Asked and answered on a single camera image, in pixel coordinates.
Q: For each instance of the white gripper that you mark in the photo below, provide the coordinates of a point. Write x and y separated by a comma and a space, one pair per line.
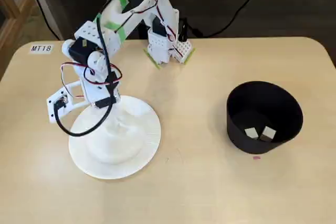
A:
113, 109

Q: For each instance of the white block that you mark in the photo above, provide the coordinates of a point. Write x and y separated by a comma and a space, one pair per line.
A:
269, 132
251, 132

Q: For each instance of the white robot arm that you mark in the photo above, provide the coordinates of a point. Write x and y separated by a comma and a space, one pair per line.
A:
115, 11

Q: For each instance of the white paper plate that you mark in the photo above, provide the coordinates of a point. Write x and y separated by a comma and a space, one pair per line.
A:
131, 155

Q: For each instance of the black pot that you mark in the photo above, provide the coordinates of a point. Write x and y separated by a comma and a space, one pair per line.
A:
257, 148

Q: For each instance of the white MT18 label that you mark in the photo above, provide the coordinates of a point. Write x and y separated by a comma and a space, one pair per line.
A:
41, 48

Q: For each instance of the black power plug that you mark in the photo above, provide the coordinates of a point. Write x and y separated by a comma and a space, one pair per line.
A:
183, 28

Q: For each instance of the small pink sticker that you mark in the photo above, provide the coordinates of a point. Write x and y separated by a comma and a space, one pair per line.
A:
257, 158

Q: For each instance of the wooden shelf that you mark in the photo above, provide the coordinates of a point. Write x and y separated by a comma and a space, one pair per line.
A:
13, 16

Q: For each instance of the grey metal post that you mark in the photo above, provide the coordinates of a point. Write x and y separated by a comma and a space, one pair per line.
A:
44, 6

